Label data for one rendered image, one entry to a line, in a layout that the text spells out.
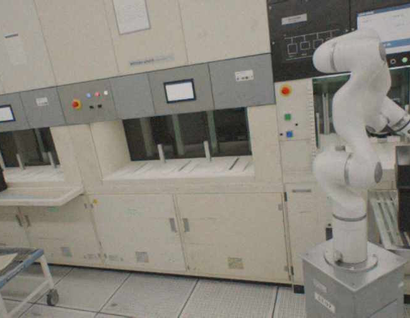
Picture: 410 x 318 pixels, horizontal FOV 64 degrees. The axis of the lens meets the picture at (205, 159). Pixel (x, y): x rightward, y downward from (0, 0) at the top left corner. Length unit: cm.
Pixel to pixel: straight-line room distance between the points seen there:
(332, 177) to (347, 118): 21
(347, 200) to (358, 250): 20
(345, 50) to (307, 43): 72
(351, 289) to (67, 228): 230
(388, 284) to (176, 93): 147
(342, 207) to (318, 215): 86
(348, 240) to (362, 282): 15
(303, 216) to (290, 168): 32
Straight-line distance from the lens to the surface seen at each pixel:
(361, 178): 122
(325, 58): 123
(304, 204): 212
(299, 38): 191
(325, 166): 126
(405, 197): 160
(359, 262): 141
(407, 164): 155
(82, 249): 303
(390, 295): 149
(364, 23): 192
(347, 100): 120
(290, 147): 200
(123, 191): 251
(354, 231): 133
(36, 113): 277
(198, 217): 232
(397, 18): 194
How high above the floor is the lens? 156
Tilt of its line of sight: 16 degrees down
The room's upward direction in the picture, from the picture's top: 9 degrees counter-clockwise
